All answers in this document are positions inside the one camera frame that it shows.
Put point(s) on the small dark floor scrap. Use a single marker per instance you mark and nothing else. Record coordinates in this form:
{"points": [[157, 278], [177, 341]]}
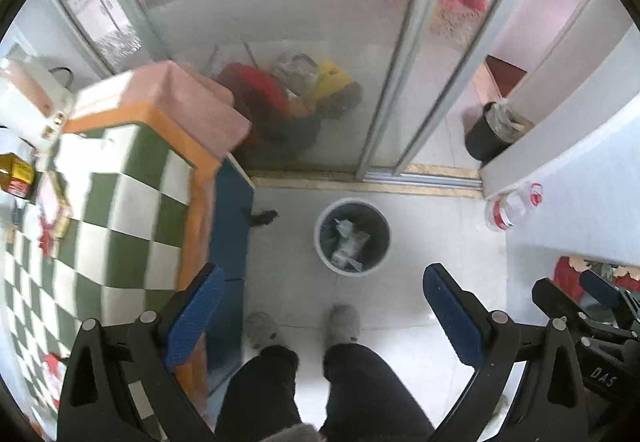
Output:
{"points": [[262, 218]]}

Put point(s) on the person's right leg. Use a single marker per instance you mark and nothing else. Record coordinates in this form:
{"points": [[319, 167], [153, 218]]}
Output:
{"points": [[370, 392]]}

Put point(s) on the person's leg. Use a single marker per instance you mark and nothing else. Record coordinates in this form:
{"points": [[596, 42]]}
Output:
{"points": [[370, 392], [262, 397]]}

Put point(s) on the person's left leg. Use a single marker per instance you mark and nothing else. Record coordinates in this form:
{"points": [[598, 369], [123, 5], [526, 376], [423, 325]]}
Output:
{"points": [[262, 397]]}

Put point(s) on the grey right slipper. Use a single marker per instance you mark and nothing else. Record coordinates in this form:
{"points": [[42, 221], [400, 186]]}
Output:
{"points": [[345, 324]]}

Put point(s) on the red bag behind glass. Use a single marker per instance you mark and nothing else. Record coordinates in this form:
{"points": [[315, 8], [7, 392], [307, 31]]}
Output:
{"points": [[255, 89]]}

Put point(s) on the yellow pink snack packet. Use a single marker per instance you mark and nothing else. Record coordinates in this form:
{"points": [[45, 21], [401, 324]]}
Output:
{"points": [[52, 202]]}

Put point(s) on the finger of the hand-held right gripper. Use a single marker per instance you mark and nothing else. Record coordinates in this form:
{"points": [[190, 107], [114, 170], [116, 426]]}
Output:
{"points": [[600, 287], [555, 302]]}

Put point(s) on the sliding glass door frame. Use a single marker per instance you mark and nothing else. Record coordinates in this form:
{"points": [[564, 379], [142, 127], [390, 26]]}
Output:
{"points": [[400, 87]]}

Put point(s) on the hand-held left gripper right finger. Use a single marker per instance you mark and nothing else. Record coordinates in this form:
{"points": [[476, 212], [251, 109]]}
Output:
{"points": [[452, 317]]}

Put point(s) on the clear plastic bottle red label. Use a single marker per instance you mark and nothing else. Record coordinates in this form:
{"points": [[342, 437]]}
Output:
{"points": [[510, 208]]}

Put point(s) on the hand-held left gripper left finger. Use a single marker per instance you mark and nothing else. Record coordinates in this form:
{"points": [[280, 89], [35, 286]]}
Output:
{"points": [[195, 317]]}

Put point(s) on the green white checkered tablecloth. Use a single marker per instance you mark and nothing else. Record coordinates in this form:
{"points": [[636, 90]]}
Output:
{"points": [[125, 212]]}

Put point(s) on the yellow oil bottle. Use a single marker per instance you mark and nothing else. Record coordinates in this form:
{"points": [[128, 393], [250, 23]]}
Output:
{"points": [[15, 172]]}

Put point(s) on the grey left slipper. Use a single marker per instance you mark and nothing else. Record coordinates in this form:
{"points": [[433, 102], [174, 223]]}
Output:
{"points": [[261, 329]]}

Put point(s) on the blue cabinet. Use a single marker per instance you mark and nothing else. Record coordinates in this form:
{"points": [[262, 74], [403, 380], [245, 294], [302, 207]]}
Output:
{"points": [[230, 222]]}

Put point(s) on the yellow bag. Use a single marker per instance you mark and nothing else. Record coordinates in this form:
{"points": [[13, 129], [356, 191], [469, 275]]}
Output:
{"points": [[334, 78]]}

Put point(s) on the round bin with black bag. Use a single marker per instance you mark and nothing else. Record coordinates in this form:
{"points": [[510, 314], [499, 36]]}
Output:
{"points": [[352, 237]]}

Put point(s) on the black outdoor bin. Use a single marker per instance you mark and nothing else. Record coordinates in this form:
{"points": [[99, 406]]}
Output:
{"points": [[485, 134]]}

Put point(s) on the red floral mat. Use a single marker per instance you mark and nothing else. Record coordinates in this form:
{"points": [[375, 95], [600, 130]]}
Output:
{"points": [[567, 274]]}

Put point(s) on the grey slipper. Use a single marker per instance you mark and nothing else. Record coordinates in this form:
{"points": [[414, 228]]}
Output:
{"points": [[345, 324], [261, 329]]}

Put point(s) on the wooden box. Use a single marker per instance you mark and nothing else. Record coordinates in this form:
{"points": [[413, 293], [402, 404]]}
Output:
{"points": [[502, 74]]}

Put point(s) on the pink cloth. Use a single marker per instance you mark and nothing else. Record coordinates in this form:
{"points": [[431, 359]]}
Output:
{"points": [[190, 97]]}

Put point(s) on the white appliance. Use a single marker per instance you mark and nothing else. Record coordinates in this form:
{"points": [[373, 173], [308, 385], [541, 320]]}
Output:
{"points": [[35, 92]]}

